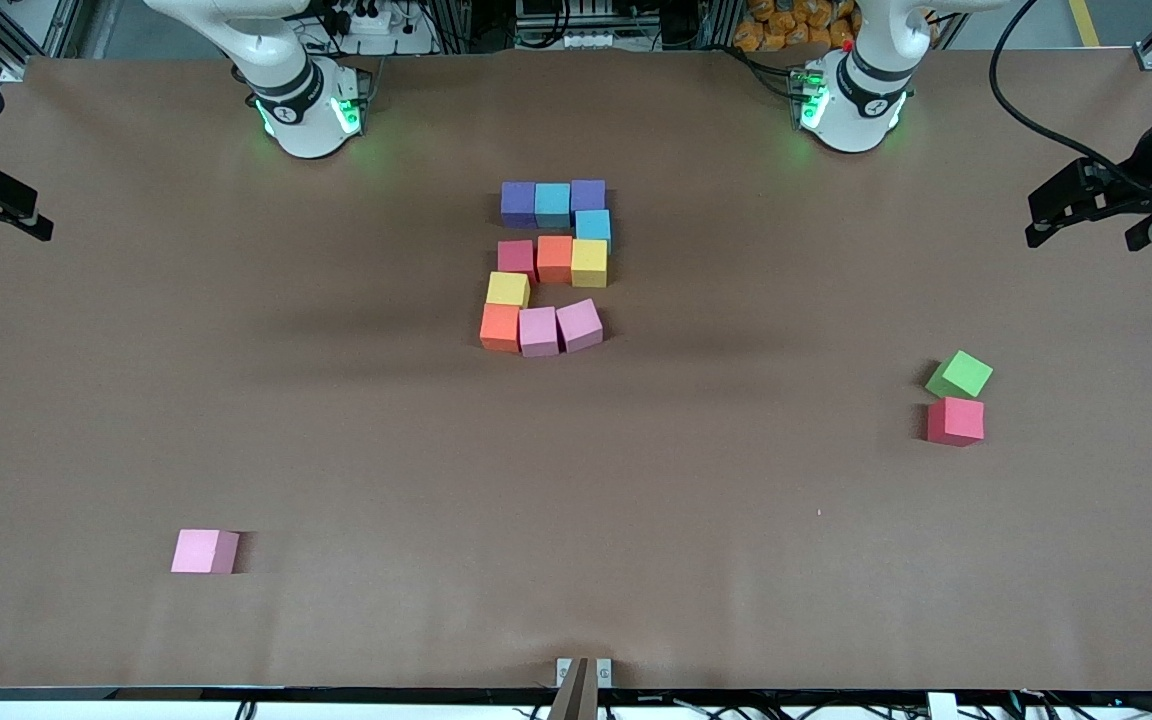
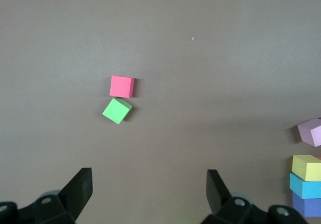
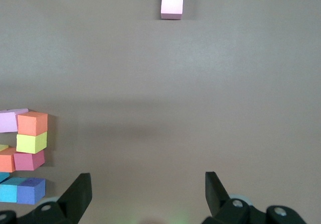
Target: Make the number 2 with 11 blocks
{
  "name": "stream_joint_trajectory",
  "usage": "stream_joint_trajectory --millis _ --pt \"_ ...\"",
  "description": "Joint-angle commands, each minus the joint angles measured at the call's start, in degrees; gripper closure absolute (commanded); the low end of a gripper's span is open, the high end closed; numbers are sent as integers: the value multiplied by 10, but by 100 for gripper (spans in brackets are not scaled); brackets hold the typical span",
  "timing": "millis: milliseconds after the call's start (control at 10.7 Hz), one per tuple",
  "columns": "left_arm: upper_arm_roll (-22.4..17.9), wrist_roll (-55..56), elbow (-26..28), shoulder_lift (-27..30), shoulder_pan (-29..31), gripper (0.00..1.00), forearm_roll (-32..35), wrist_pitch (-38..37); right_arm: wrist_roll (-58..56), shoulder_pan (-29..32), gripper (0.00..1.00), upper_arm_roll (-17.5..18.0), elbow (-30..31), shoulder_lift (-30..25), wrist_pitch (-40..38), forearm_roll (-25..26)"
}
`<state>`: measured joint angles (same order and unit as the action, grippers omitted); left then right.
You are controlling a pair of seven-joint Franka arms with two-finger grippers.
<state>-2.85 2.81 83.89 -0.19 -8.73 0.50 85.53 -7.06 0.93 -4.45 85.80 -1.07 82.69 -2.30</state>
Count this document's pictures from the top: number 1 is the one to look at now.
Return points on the green foam cube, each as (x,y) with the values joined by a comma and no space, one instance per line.
(959,375)

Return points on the light blue foam cube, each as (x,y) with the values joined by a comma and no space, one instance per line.
(593,225)

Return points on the yellow foam cube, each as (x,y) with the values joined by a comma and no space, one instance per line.
(589,263)
(508,290)

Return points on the red foam cube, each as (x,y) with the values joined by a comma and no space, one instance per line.
(516,257)
(955,421)

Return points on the brown table cover sheet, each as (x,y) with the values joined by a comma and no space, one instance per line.
(486,560)

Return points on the brown tapered strip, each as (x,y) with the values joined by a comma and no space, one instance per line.
(576,695)

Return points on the pile of orange objects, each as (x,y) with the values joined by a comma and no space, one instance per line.
(786,25)

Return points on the purple foam cube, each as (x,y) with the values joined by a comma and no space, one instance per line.
(518,205)
(587,195)

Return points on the small white socket strip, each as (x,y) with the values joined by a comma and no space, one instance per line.
(586,41)

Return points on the orange foam cube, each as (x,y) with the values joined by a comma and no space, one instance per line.
(499,327)
(555,259)

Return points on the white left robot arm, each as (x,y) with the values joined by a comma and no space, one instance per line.
(866,90)

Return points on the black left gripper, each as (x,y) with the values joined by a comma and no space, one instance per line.
(1133,187)

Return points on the pink foam cube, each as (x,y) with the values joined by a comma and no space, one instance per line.
(204,551)
(539,332)
(579,325)

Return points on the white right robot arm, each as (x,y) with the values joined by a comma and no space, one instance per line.
(286,100)

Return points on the white power strip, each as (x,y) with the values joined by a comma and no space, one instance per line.
(371,20)

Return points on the grey metal mounting bracket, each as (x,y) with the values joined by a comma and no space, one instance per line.
(604,672)

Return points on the light blue cube orange speck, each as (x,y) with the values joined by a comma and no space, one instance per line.
(553,205)

